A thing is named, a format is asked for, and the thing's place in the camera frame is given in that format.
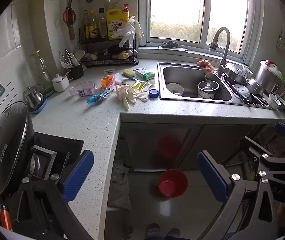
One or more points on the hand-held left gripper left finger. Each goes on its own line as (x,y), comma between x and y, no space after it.
(78,177)

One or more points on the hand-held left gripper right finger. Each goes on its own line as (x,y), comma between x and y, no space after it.
(212,177)

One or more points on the red bucket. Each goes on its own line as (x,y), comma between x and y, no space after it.
(172,182)

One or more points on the blue plastic wrapper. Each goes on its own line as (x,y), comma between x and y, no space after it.
(100,97)

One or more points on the clear plastic bottle purple label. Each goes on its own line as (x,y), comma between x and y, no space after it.
(82,90)

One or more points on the cream rubber glove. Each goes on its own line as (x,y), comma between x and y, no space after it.
(138,96)
(122,93)
(139,30)

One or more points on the chili sauce packet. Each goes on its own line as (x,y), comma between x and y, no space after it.
(107,81)

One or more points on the blue bottle cap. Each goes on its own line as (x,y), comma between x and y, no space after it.
(153,93)

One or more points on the white paper towel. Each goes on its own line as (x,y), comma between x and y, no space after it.
(119,79)

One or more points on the white sachet pink bottle print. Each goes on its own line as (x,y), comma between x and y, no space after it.
(108,72)

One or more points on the yellow bristle scrub brush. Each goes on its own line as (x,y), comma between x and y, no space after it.
(128,73)

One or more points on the small white bowl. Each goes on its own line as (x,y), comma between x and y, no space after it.
(274,102)

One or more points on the black gas stove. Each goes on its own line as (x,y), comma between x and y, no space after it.
(57,147)

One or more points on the grey bag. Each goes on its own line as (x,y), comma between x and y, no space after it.
(118,187)

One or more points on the steel pot lid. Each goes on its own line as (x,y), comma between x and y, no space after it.
(255,86)

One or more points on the white lidded bowl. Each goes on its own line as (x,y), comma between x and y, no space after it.
(241,90)

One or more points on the silver rice cooker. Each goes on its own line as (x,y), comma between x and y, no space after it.
(267,76)

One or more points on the person's shoe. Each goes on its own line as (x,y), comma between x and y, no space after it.
(173,233)
(152,231)

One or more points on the steel pot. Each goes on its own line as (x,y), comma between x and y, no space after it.
(208,88)

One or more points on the steel colander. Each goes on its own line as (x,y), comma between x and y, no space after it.
(235,73)

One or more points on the stainless steel sink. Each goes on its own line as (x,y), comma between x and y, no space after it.
(190,100)

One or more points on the black wok lid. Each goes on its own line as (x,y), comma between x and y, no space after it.
(5,147)

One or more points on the orange lighter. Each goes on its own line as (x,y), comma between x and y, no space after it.
(5,216)

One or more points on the green saucer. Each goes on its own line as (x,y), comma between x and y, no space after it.
(48,93)

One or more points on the steel teapot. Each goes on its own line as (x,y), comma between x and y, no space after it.
(32,96)

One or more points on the orange rag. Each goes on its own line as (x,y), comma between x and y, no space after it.
(205,65)

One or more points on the white sugar jar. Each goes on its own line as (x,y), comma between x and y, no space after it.
(60,82)

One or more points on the grey faucet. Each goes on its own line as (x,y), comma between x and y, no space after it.
(221,52)

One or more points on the dark green mug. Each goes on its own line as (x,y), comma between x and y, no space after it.
(75,71)

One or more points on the tall glass bottle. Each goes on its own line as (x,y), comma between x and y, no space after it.
(41,72)

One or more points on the white plastic spoon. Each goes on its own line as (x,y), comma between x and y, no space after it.
(152,82)

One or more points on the white rice paddle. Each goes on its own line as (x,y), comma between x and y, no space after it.
(65,64)

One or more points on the white soup spoon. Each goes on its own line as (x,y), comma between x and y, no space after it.
(73,58)

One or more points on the dark sill tray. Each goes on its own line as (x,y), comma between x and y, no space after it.
(180,49)

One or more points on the green white carton box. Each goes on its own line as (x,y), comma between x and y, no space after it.
(145,73)

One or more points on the white ladle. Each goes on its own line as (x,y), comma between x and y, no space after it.
(80,54)

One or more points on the dried red chilies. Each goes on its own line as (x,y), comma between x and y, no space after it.
(103,53)

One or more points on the ginger root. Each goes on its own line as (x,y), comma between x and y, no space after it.
(125,54)

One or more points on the dark scouring pad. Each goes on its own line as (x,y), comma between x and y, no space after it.
(168,44)

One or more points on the black dried fungus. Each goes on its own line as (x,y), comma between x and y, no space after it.
(117,48)

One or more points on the window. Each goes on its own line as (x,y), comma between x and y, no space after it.
(197,12)

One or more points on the yellow label bottle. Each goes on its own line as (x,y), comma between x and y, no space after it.
(93,28)

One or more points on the clear oil bottle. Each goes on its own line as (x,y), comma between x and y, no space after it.
(85,26)

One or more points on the dark sauce bottle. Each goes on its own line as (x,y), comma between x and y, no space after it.
(102,25)

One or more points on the yellow detergent jug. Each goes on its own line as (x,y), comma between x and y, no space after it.
(116,23)

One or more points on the red scissors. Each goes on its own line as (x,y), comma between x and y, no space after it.
(68,15)

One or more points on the wall hook rack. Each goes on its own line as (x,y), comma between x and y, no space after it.
(281,42)

